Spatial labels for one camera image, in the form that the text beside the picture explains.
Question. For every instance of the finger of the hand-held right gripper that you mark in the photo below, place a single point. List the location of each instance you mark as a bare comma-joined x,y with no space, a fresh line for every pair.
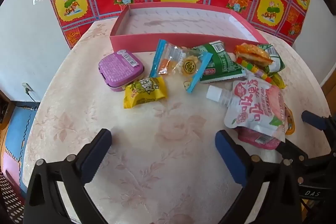
313,119
292,151

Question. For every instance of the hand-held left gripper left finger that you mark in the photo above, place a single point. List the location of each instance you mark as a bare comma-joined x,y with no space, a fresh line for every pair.
97,158

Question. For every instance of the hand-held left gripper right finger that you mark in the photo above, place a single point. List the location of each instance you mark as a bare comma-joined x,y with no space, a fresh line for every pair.
231,158

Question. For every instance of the yellow snack packet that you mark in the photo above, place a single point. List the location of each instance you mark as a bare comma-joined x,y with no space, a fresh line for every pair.
145,92
278,81

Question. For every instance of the white pink jelly drink pouch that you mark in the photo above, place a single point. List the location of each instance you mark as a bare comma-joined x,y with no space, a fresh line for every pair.
254,106

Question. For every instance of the green snack packet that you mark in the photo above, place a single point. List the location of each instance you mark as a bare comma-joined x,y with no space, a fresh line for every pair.
277,61
223,66

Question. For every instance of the colourful gummy candy packet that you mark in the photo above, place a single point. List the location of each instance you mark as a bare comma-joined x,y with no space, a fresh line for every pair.
256,70

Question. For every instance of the orange bread packet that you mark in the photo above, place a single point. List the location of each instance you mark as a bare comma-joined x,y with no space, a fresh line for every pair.
253,53

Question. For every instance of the purple plastic case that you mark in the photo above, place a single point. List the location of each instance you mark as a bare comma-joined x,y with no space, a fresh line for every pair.
118,69

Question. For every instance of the clear blue-edged pastry packet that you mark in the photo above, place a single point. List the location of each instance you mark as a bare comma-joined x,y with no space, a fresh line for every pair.
181,64

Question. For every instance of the pink cardboard box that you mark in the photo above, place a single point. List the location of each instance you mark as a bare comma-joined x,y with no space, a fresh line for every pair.
183,22

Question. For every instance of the pink flat packet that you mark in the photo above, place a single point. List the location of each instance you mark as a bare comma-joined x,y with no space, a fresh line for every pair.
252,138

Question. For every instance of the blue foam floor mat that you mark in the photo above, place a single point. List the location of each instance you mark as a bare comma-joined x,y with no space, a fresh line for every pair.
21,129

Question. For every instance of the dark dotted cloth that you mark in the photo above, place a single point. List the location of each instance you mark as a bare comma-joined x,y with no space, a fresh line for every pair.
10,200

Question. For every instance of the white wall socket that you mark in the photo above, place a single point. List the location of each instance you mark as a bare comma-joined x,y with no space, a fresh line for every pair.
26,87

